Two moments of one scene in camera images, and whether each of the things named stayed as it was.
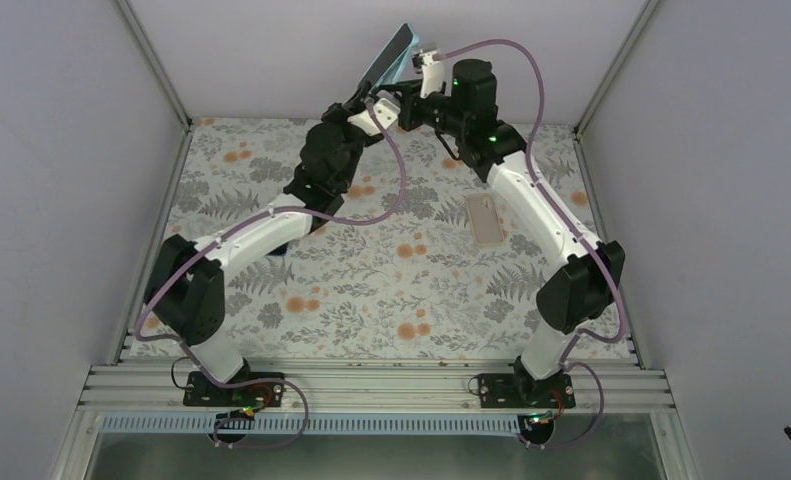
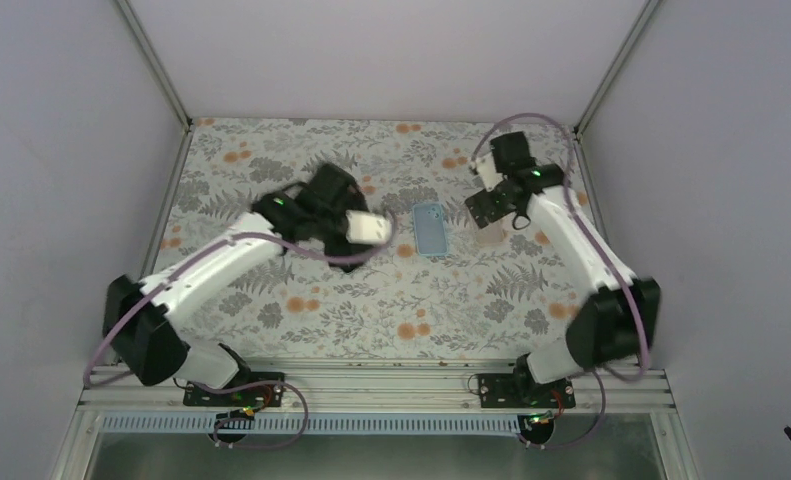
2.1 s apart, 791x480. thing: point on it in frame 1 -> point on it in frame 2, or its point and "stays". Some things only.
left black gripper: [354, 105] -> [339, 250]
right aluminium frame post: [631, 37] stays
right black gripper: [408, 117] -> [490, 211]
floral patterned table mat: [419, 259] stays
